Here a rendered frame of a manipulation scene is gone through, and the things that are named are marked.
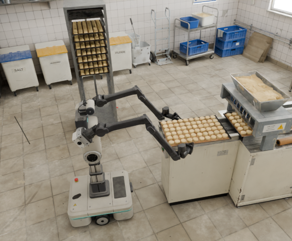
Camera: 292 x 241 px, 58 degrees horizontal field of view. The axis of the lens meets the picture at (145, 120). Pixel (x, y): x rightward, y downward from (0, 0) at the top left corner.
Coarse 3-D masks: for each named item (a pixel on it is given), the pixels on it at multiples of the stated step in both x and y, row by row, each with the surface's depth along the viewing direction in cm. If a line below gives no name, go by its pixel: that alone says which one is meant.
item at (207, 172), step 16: (208, 144) 247; (224, 144) 251; (192, 160) 254; (208, 160) 259; (224, 160) 263; (176, 176) 263; (192, 176) 268; (208, 176) 272; (224, 176) 277; (176, 192) 277; (192, 192) 282; (208, 192) 287; (224, 192) 293
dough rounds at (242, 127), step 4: (232, 112) 276; (228, 116) 272; (232, 116) 273; (236, 116) 270; (240, 116) 269; (232, 120) 264; (236, 120) 263; (240, 120) 263; (236, 124) 258; (240, 124) 258; (244, 124) 258; (236, 128) 256; (240, 128) 253; (244, 128) 253; (248, 128) 253; (240, 132) 249; (244, 132) 247; (248, 132) 247
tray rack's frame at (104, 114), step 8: (64, 0) 330; (72, 0) 329; (80, 0) 328; (88, 0) 326; (96, 0) 325; (72, 8) 301; (80, 8) 303; (96, 88) 432; (96, 112) 425; (104, 112) 424; (104, 120) 406; (112, 120) 405
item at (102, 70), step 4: (96, 68) 365; (100, 68) 365; (104, 68) 364; (80, 72) 361; (84, 72) 358; (88, 72) 355; (92, 72) 355; (96, 72) 355; (100, 72) 356; (104, 72) 359
